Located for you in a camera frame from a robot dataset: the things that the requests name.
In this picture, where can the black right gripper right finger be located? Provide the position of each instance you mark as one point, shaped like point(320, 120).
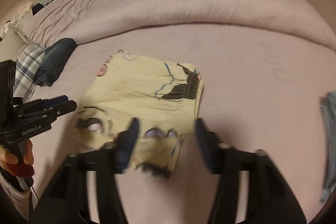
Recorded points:
point(227, 163)

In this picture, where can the left hand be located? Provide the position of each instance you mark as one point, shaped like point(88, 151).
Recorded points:
point(6, 157)

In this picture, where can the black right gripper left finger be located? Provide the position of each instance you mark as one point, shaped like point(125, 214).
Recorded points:
point(112, 159)

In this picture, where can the folded blue jeans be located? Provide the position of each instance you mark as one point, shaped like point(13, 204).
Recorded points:
point(327, 108)

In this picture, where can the pink duvet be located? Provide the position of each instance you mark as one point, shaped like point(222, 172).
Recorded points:
point(88, 20)

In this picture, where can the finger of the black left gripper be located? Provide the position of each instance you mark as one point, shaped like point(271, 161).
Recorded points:
point(40, 104)
point(47, 115)

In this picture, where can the dark grey folded garment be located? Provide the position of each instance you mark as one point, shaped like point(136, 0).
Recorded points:
point(54, 61)

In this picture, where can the pink sleeved left forearm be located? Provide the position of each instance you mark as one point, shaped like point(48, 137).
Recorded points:
point(16, 203)

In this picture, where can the yellow cartoon print pants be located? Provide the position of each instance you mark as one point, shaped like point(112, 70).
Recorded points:
point(164, 96)

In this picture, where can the white plush toy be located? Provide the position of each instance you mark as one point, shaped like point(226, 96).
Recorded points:
point(23, 10)

